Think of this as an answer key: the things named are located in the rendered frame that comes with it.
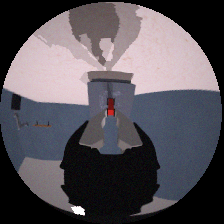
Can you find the red rectangular peg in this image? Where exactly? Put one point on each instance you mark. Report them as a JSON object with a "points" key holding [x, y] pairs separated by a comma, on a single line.
{"points": [[110, 107]]}

